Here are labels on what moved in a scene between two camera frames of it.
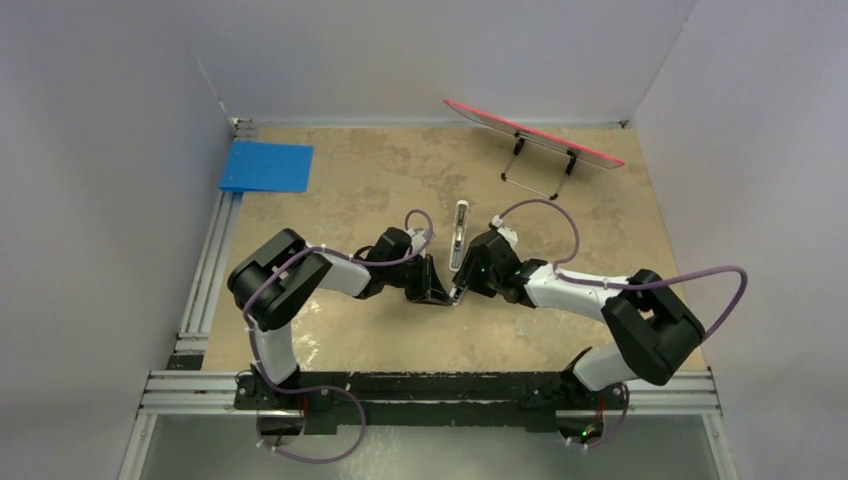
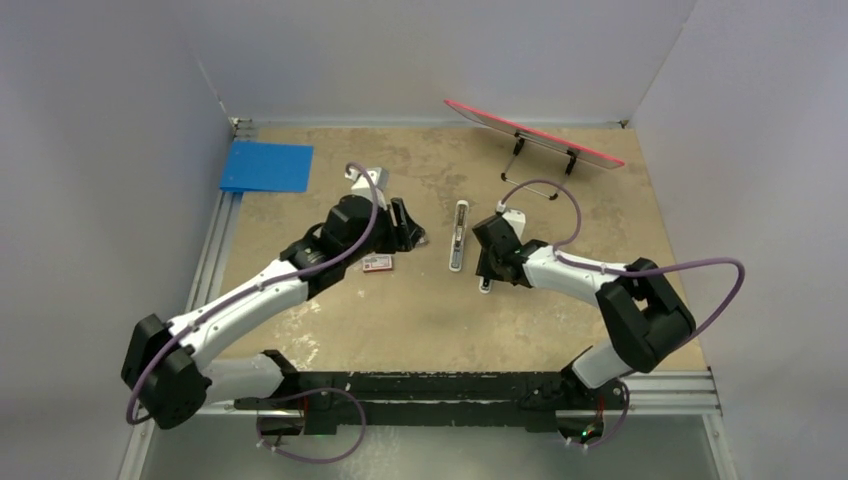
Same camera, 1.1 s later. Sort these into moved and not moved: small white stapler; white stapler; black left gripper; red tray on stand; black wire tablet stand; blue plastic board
Moved: black left gripper; small white stapler
Not moved: white stapler; blue plastic board; red tray on stand; black wire tablet stand
